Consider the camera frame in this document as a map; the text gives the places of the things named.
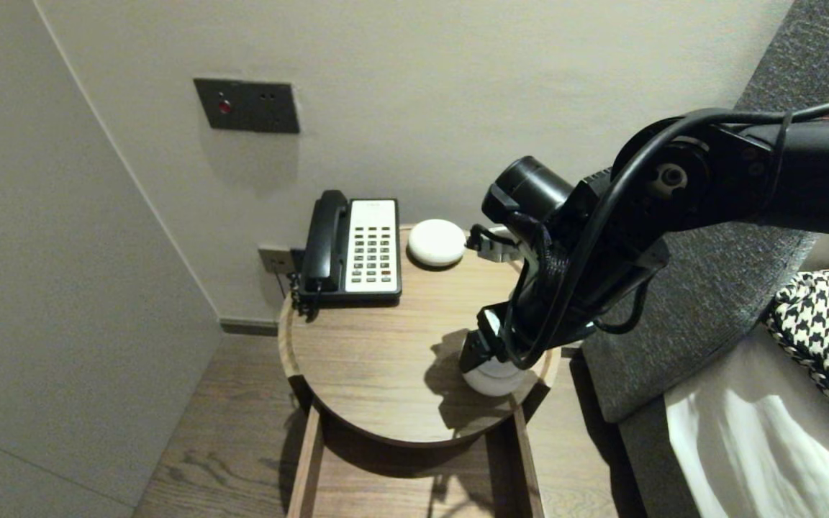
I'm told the black coiled telephone cord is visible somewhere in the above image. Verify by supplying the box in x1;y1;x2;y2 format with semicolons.
287;272;318;321

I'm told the white round lidded jar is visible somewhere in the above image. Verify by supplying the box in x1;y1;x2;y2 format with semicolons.
462;356;539;397

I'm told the grey fabric headboard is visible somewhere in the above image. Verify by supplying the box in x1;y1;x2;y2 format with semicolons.
581;0;829;424

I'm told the white pebble shaped puck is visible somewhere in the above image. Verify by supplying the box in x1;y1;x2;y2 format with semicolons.
407;219;467;269

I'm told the white bed sheet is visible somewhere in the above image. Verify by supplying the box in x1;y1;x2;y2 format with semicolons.
663;324;829;518

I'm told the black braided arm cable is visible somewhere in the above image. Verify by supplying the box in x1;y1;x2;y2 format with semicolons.
522;216;570;303

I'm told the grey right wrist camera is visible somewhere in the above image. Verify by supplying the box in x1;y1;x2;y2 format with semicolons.
465;224;527;264

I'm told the dark wall switch panel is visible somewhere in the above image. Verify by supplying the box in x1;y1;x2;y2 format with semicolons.
194;78;301;135

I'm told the black white keypad telephone base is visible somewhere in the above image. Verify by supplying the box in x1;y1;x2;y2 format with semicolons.
298;199;402;303

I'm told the black telephone handset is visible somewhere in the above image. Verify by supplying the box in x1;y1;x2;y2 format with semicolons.
302;189;349;294

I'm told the black white houndstooth pillow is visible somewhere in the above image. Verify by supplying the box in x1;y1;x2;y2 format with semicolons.
758;265;829;440

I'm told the grey wall socket plate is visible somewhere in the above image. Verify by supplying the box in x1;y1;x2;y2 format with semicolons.
258;247;296;276

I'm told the grey fabric bed base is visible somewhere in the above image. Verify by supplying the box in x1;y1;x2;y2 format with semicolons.
616;399;683;518

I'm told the round wooden bedside table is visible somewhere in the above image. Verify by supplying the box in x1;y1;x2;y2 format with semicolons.
277;227;561;448

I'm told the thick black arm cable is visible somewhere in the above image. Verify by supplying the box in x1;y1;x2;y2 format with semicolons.
501;85;829;371

